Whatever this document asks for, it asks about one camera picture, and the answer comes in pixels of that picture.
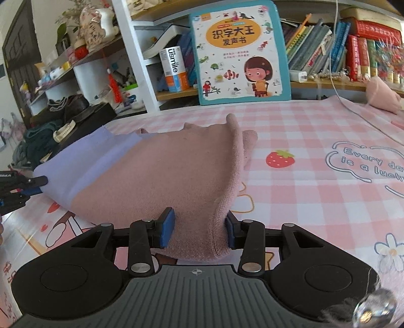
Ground pink and purple sweater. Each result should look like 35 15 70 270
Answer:
34 114 258 261

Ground dark green folded cloth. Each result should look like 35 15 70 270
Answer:
11 120 63 170

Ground white wristwatch band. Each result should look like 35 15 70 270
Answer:
53 120 76 144

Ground brown leather shoe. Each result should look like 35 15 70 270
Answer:
47 94 90 122

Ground black box under shoe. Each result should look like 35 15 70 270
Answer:
49 103 117 158

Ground pink checkered tablecloth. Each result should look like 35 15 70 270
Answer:
0 96 404 322

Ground red tassel ornament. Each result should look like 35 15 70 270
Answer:
107 68 122 103

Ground white pen holder cup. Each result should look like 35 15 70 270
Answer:
121 83 144 110

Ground red round ball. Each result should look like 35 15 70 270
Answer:
74 44 89 60

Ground wooden white bookshelf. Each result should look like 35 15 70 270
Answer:
30 1 403 111

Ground white power adapter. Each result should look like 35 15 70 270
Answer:
289 70 308 83

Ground usmile white orange box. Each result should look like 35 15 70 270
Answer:
159 46 190 92

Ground teal children's sound book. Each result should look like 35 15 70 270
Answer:
190 1 291 105

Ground pink plush pouch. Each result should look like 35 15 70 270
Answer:
366 76 403 114

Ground blue books beside box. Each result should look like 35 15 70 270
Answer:
177 32 197 88

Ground row of leaning books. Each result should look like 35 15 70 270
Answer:
281 14 351 76

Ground red thick books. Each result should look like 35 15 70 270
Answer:
344 17 402 81

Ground colourful paper star jar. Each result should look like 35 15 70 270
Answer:
375 40 403 88

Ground white charging cable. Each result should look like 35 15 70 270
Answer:
326 0 404 148

